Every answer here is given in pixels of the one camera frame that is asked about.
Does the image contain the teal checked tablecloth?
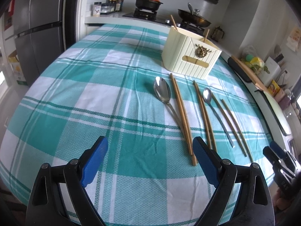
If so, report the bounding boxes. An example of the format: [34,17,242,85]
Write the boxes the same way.
[0,24,278,226]

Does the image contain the grey refrigerator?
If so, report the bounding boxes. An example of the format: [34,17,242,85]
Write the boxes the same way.
[5,0,72,87]

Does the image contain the black clay pot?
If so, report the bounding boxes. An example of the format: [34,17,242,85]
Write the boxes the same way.
[134,0,164,10]

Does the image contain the paper note on wall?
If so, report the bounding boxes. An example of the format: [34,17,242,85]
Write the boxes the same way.
[285,27,301,51]

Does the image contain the purple container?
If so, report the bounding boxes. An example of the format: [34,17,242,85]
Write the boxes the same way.
[275,89,292,109]

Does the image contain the large steel spoon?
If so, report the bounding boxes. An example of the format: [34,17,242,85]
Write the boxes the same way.
[154,76,189,143]

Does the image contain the black gas stove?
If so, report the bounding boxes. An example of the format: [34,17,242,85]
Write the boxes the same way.
[122,8,205,32]

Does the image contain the glass wok lid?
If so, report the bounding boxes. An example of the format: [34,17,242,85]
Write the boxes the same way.
[179,9,208,21]

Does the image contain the dark wok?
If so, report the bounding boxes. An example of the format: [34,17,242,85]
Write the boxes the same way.
[177,3,212,28]

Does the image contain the plastic bag with produce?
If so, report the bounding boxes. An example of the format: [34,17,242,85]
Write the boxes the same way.
[240,46,265,71]

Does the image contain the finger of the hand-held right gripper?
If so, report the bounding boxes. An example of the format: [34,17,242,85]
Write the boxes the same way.
[263,146,283,168]
[270,141,287,158]

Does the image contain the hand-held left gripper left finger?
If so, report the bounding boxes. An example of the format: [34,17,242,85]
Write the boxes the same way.
[26,136,109,226]

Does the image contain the white knife block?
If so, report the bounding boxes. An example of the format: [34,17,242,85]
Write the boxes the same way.
[258,56,282,87]

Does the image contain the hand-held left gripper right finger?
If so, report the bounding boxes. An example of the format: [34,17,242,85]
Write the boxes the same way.
[192,137,275,226]

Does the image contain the black rectangular tray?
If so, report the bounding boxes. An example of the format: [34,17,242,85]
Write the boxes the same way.
[227,58,256,83]

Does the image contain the small steel spoon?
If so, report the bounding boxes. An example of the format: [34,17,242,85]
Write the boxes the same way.
[203,88,236,148]

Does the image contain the wooden cutting board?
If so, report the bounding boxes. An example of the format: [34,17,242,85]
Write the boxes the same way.
[231,55,269,93]

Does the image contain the glass jug with handle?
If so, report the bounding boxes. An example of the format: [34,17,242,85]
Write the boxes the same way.
[210,26,224,42]

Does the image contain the cream utensil holder box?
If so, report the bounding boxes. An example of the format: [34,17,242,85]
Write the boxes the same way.
[161,27,221,80]

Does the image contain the cardboard box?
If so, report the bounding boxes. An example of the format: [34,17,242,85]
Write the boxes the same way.
[8,51,27,86]

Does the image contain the wooden chopstick pair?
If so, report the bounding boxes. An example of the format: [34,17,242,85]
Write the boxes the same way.
[173,75,197,166]

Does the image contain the yellow snack packet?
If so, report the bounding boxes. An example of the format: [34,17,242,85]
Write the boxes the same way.
[268,80,281,97]

